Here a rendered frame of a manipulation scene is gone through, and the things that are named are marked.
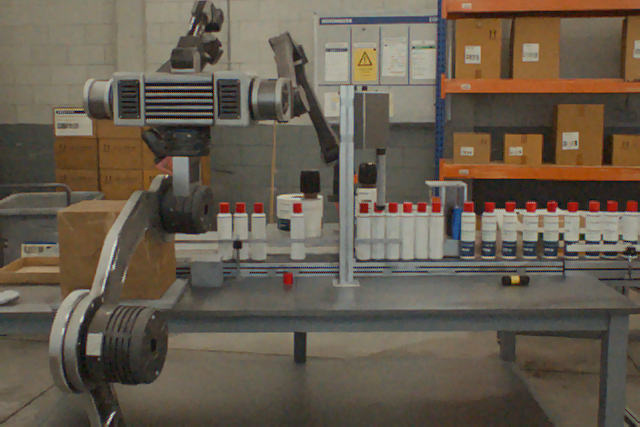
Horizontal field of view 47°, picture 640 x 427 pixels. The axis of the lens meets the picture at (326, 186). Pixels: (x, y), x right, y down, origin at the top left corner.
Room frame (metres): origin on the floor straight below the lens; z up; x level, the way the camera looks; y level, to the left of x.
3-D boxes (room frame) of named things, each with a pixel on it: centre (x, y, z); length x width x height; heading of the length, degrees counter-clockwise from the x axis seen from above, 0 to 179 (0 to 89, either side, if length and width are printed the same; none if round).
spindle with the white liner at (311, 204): (2.88, 0.06, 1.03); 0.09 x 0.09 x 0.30
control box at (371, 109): (2.52, -0.13, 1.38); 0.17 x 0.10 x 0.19; 146
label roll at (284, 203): (3.21, 0.12, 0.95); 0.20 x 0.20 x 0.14
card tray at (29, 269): (2.58, 0.98, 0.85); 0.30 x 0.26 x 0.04; 91
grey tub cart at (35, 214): (4.76, 1.81, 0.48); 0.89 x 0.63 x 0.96; 9
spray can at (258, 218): (2.59, 0.24, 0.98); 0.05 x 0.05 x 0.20
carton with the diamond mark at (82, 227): (2.29, 0.65, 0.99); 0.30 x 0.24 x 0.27; 90
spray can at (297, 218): (2.60, 0.10, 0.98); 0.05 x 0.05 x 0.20
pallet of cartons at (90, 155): (6.30, 1.62, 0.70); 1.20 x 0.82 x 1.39; 86
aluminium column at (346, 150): (2.46, -0.07, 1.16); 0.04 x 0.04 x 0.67; 1
